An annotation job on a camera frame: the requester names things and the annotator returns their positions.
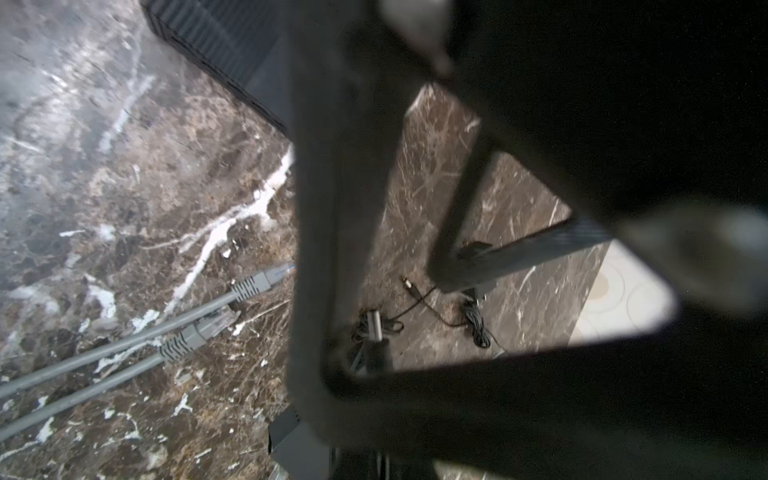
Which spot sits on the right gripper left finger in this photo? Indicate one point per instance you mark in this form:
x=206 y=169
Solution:
x=352 y=82

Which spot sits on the square dark grey switch box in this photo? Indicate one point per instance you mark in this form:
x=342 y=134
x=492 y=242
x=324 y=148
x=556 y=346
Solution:
x=297 y=449

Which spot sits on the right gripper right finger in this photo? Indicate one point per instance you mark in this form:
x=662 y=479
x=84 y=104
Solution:
x=645 y=121

